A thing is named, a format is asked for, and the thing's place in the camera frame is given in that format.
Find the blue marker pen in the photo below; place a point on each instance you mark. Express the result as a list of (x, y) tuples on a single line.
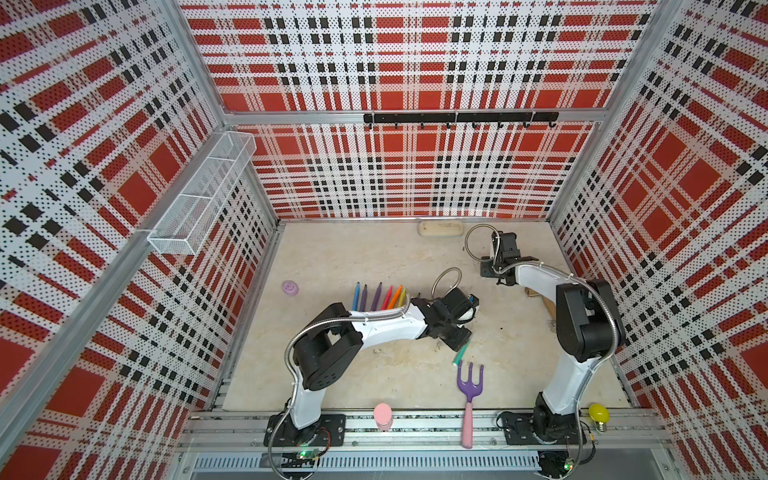
[(357, 297)]

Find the pink cylindrical cup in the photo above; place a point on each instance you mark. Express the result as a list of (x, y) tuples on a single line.
[(383, 416)]

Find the white wire mesh shelf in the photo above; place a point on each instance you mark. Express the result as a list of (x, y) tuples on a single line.
[(186, 224)]

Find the black hook rail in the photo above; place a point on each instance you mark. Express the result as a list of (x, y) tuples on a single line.
[(449, 118)]

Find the orange marker pen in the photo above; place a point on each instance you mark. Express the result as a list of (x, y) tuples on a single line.
[(394, 298)]

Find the pink marker pen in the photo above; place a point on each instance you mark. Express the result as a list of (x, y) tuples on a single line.
[(387, 298)]

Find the yellow marker pen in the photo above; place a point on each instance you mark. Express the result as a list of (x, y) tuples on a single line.
[(402, 298)]

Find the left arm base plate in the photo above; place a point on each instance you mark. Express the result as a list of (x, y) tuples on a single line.
[(329, 429)]

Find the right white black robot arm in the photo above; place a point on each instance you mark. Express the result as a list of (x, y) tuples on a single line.
[(587, 326)]

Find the purple garden fork pink handle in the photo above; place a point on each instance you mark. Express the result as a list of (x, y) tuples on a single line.
[(471, 390)]

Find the purple smiley toy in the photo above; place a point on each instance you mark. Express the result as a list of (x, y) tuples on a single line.
[(290, 288)]

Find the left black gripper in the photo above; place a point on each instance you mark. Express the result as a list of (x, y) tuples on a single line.
[(461, 339)]

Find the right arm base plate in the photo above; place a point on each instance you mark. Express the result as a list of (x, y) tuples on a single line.
[(537, 429)]

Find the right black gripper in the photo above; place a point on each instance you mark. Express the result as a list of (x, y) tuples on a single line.
[(483, 267)]

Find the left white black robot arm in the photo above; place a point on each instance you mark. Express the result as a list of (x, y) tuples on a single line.
[(323, 350)]

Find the yellow light bulb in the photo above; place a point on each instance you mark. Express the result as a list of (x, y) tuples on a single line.
[(600, 416)]

